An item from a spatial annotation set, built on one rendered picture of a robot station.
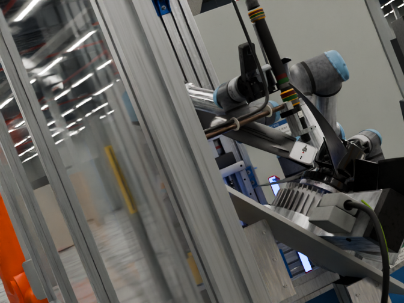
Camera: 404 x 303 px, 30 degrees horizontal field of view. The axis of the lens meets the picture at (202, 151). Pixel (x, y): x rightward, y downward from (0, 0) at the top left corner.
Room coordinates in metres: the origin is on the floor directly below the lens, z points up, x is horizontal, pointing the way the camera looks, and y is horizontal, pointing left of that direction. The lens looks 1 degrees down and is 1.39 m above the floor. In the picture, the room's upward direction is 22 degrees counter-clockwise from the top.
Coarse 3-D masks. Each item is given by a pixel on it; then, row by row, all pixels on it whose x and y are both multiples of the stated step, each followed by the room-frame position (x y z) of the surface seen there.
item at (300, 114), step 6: (246, 0) 2.08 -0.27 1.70; (252, 0) 2.08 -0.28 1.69; (246, 6) 2.09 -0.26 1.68; (252, 6) 2.07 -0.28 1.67; (258, 6) 2.10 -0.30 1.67; (300, 108) 2.08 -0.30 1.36; (300, 114) 2.08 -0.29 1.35; (300, 120) 2.07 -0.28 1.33; (306, 126) 2.08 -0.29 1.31; (306, 138) 2.08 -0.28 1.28
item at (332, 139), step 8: (296, 88) 1.74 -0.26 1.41; (304, 96) 1.72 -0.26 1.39; (312, 104) 1.70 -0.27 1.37; (312, 112) 1.81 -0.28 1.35; (320, 112) 1.69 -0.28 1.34; (320, 120) 1.73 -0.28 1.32; (320, 128) 1.86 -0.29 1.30; (328, 128) 1.70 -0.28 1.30; (328, 136) 1.76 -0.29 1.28; (336, 136) 1.67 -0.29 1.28; (328, 144) 1.84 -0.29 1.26; (336, 144) 1.71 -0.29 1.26; (336, 152) 1.75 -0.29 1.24; (344, 152) 1.67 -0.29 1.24; (336, 160) 1.79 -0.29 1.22; (336, 168) 1.85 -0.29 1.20
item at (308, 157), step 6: (300, 144) 2.04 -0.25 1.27; (306, 144) 2.04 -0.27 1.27; (294, 150) 2.01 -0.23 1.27; (300, 150) 2.01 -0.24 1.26; (312, 150) 2.02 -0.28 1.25; (294, 156) 1.98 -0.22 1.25; (300, 156) 1.99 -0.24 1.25; (306, 156) 1.99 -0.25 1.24; (312, 156) 2.00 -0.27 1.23; (306, 162) 1.97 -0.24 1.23; (312, 162) 1.98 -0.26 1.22
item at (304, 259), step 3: (273, 177) 2.42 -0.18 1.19; (270, 180) 2.42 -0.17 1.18; (273, 186) 2.42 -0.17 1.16; (276, 186) 2.42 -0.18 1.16; (273, 189) 2.42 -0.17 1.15; (276, 189) 2.42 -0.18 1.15; (276, 192) 2.42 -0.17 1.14; (300, 255) 2.42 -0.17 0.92; (303, 255) 2.42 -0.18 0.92; (303, 258) 2.42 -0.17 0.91; (306, 258) 2.42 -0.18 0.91; (303, 261) 2.42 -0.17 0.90; (306, 261) 2.42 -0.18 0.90; (303, 264) 2.42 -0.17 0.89; (306, 264) 2.42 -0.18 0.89; (309, 264) 2.42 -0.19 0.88; (306, 267) 2.42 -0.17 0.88; (309, 267) 2.42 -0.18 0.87; (306, 270) 2.42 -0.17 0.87
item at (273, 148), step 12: (216, 120) 2.03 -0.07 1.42; (228, 120) 2.06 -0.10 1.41; (228, 132) 1.98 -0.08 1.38; (240, 132) 2.00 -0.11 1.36; (252, 132) 2.02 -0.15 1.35; (264, 132) 2.03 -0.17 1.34; (276, 132) 2.06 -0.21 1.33; (252, 144) 1.97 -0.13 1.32; (264, 144) 1.99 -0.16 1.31; (276, 144) 2.00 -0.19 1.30; (288, 144) 2.01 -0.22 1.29; (288, 156) 1.97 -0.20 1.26
